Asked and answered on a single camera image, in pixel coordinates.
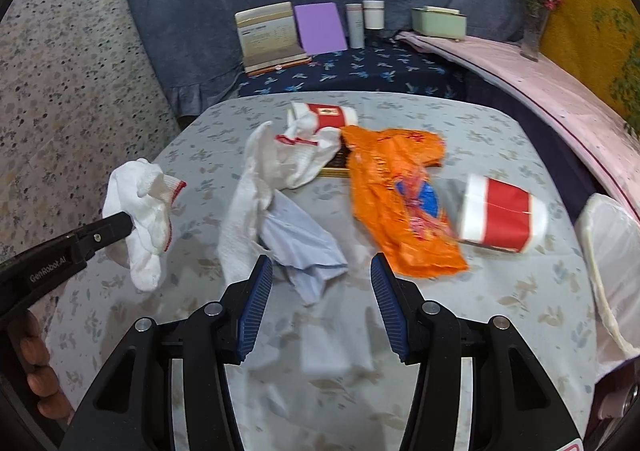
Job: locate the orange plastic bag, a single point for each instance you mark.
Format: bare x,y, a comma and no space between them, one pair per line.
385,191

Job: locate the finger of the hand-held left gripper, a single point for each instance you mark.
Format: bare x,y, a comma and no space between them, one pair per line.
107,227

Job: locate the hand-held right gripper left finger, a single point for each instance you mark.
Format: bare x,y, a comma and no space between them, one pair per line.
255,306

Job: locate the green leafy plant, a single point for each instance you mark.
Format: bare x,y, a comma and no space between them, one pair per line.
625,81

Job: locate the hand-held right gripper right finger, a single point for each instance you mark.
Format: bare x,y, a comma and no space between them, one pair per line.
387,306

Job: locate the cream upright box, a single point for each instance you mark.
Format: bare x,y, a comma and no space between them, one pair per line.
265,28

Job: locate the white glove with red trim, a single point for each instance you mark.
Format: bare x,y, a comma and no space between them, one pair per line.
145,226
305,156

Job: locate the pink cloth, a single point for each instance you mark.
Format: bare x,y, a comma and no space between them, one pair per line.
550,91

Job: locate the grey tube bottle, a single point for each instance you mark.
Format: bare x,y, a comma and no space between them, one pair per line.
355,26

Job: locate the white tumbler with dark base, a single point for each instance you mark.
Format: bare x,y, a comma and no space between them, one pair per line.
373,13

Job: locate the black and gold cigarette box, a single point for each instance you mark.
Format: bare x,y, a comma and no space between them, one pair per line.
336,167

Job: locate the brown notebook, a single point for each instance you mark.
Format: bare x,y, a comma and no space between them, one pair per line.
280,62

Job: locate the red and white paper cup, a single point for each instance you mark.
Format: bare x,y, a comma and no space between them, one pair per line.
330,115
500,218

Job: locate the person's left hand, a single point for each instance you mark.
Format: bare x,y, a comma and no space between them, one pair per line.
32,348

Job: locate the navy floral cloth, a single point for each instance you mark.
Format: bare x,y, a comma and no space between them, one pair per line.
360,71

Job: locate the glass vase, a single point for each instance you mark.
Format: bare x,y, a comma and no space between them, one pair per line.
531,38

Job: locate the white plastic bag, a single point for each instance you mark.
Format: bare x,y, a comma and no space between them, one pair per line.
615,271

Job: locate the purple notebook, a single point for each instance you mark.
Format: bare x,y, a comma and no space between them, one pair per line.
320,28

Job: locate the pale green box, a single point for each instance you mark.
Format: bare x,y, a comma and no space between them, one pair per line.
440,23

